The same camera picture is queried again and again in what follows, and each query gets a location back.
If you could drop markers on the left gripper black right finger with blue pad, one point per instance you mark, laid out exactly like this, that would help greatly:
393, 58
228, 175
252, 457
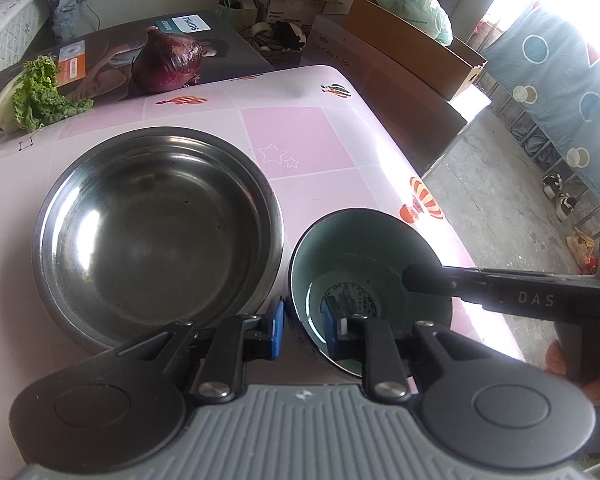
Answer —
390, 359

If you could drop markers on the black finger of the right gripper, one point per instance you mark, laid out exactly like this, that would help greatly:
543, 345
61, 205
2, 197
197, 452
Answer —
514, 293

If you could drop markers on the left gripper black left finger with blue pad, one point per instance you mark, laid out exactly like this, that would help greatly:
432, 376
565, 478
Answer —
208, 364

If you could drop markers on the teal ceramic bowl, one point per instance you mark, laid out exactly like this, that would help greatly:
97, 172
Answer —
357, 256

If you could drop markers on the small steel bowl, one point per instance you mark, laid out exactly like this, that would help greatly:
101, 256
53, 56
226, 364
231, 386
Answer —
154, 226

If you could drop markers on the person's right hand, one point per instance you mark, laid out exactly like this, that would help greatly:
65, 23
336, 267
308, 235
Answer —
556, 363

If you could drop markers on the black and white shoes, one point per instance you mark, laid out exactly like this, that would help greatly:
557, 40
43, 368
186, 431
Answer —
553, 189

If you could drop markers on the pink patterned tablecloth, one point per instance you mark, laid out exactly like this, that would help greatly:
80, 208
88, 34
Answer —
317, 142

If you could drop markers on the blue patterned curtain cloth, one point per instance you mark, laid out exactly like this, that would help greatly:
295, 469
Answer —
554, 75

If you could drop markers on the brown cardboard box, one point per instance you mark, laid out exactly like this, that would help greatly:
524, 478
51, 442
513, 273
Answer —
447, 70

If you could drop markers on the red onion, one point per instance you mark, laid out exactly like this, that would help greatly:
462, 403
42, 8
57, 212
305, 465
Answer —
167, 62

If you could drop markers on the dark Philips appliance box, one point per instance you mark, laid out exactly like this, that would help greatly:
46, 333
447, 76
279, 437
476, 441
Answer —
98, 65

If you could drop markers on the green lettuce cabbage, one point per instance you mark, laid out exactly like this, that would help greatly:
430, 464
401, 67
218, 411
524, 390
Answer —
32, 101

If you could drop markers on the green plastic bag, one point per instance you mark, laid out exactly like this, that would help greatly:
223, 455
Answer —
426, 15

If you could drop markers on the open cardboard box with clutter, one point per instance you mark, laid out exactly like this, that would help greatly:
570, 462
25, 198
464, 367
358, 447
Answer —
273, 27

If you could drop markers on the white quilted mattress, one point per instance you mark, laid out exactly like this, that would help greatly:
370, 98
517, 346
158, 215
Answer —
20, 22

